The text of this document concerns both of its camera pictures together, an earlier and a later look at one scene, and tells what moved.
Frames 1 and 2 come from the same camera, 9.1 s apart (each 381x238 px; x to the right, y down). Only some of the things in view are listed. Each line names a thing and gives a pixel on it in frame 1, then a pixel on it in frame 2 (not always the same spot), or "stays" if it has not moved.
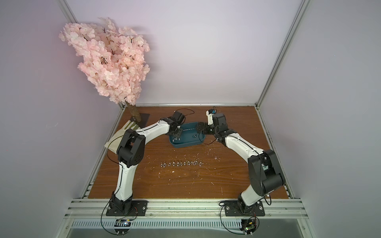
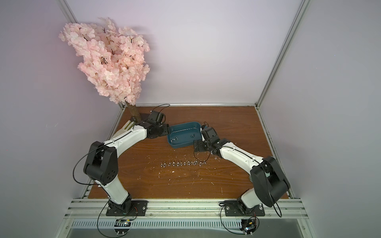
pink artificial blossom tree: [113, 58] stays
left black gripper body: [178, 132] → [162, 130]
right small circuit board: [248, 225] stays
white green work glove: [113, 144] stays
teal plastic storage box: [189, 136] stays
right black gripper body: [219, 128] → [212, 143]
